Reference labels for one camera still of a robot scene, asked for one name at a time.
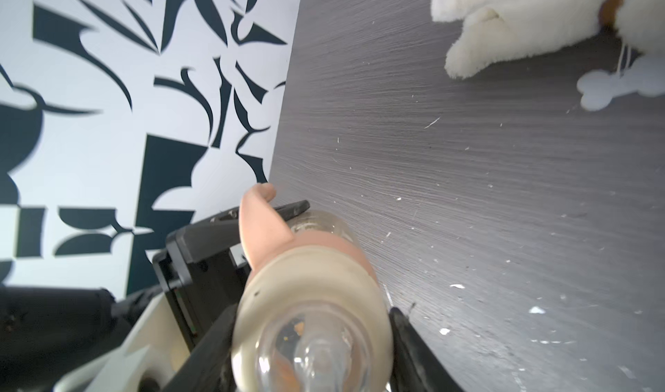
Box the cream lid with straw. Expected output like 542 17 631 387
231 247 393 391

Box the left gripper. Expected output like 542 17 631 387
152 200 311 350

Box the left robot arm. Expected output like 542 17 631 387
1 208 251 391

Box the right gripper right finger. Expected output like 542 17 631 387
389 307 463 392

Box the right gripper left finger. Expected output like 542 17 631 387
163 305 237 392

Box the white plush dog toy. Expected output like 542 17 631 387
431 0 664 79

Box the white bone tag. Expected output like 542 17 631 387
577 54 664 112

